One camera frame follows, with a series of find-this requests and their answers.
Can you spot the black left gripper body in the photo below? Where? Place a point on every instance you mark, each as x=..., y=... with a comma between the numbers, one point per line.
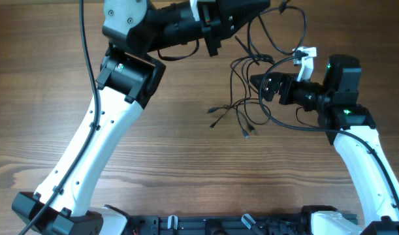
x=210, y=29

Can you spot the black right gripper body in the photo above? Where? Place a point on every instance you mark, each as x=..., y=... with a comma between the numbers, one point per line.
x=288, y=81

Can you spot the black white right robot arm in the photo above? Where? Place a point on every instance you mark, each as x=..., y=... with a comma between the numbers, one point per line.
x=349, y=127

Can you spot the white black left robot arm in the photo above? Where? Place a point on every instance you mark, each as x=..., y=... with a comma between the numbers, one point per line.
x=128, y=78

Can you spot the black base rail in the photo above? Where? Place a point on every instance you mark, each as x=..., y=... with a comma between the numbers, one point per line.
x=311, y=220

